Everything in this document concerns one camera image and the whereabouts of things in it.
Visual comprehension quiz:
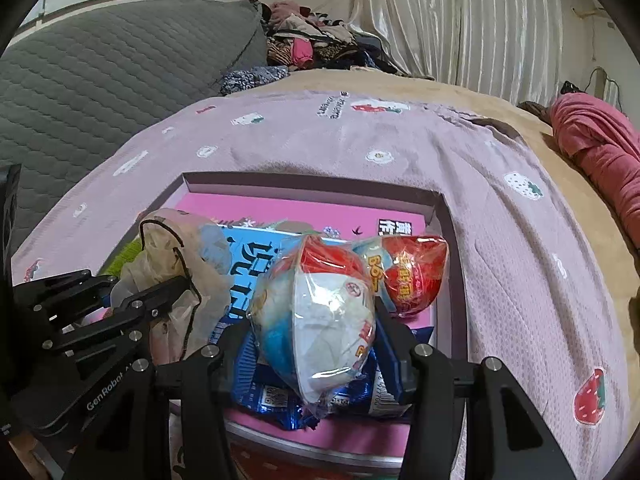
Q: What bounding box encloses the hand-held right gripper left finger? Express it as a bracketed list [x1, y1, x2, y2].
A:
[92, 320, 258, 480]

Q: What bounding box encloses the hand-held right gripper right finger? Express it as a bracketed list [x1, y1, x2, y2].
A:
[372, 297, 576, 480]

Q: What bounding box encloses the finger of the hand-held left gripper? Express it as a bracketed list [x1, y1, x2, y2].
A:
[42, 276, 193, 361]
[14, 270, 121, 328]

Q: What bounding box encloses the red blue snack packet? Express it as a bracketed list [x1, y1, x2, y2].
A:
[352, 234, 448, 318]

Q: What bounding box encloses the grey cardboard box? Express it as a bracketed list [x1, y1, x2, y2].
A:
[135, 171, 468, 461]

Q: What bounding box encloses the pink printed bedsheet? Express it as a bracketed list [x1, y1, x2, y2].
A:
[10, 91, 633, 480]

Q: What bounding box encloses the grey quilted headboard cover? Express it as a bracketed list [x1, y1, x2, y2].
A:
[0, 0, 268, 251]

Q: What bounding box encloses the blue floral cloth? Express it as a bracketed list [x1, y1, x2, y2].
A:
[220, 65, 291, 96]

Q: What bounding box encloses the dark brown cloth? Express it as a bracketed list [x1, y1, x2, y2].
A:
[517, 101, 551, 123]

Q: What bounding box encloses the pink quilt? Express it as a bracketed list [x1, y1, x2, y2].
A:
[550, 92, 640, 248]

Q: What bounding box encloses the pile of clothes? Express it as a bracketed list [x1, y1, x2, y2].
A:
[260, 1, 436, 81]

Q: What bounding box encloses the white curtain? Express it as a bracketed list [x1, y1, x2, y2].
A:
[347, 0, 563, 106]

